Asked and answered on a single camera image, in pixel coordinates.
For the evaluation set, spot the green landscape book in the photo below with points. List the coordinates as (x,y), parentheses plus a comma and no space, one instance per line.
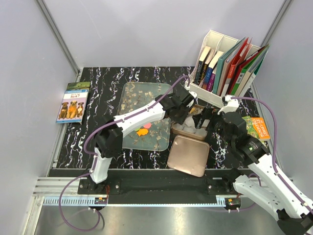
(78,86)

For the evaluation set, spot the red hardcover book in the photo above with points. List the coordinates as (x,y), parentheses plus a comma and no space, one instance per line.
(231,64)

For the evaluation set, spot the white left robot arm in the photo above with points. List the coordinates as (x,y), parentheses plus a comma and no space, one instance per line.
(109,139)

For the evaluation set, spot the green hardcover book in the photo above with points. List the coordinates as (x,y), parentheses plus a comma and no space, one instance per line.
(245,70)

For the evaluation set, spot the purple paperback book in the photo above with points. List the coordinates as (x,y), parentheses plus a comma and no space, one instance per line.
(209,79)

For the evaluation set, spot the floral blossom serving tray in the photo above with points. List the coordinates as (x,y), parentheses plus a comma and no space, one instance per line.
(136,95)

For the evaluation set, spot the black paperback book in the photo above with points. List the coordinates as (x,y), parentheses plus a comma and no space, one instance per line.
(200,65)

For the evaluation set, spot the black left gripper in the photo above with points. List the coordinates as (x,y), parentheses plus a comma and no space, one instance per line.
(180,120)

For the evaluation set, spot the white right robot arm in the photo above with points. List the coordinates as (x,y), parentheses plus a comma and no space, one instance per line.
(292,209)

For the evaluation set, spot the dog picture book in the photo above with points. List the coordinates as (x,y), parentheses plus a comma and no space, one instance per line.
(73,106)

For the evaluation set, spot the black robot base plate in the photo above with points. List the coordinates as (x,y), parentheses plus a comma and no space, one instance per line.
(160,187)

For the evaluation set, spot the white book organizer rack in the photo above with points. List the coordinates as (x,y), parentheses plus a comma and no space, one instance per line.
(212,39)

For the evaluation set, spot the teal hardcover book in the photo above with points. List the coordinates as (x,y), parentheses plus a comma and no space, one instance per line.
(227,46)

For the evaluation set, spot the rose gold cookie tin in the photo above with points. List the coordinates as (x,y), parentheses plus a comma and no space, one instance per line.
(198,133)

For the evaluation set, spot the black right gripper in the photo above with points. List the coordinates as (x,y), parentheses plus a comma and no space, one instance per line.
(212,114)

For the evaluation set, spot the white paper cupcake liner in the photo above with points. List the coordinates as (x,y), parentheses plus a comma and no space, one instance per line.
(189,122)

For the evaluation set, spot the pink round cookie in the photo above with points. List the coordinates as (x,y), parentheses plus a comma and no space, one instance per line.
(147,126)

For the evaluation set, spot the rose gold tin lid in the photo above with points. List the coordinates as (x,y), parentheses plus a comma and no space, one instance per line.
(188,155)

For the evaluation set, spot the blue paperback book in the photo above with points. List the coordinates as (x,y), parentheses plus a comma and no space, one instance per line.
(207,69)

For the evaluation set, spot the metal tongs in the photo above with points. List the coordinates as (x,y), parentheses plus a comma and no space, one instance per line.
(196,110)

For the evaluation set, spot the orange fish shaped cookie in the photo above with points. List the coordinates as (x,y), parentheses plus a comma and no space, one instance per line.
(142,132)

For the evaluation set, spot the orange treehouse book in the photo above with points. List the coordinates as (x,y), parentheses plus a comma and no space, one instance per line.
(257,128)

